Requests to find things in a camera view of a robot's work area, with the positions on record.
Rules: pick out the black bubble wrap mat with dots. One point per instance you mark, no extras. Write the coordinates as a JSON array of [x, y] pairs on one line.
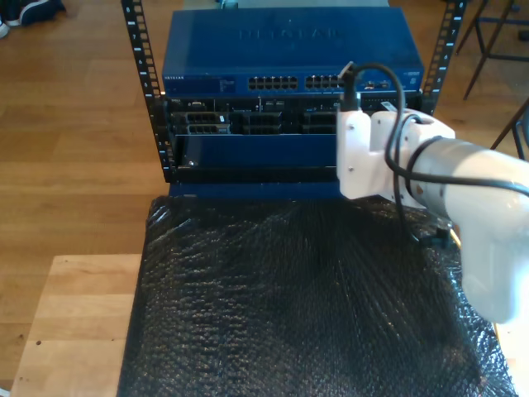
[[268, 310]]

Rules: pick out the black perforated rack post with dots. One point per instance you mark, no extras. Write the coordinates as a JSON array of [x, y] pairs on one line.
[[140, 41], [448, 25]]

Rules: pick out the dark blue shoe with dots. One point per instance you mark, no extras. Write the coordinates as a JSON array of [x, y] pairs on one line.
[[41, 10]]

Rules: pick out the black rack server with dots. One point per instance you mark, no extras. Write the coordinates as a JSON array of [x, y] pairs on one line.
[[256, 120]]

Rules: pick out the blue rack base plate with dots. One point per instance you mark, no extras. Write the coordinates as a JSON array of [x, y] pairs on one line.
[[256, 191]]

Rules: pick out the blue network switch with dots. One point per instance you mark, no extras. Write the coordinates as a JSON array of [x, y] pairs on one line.
[[268, 45]]

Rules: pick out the white shoe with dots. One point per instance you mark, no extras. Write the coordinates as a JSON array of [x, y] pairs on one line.
[[3, 29]]

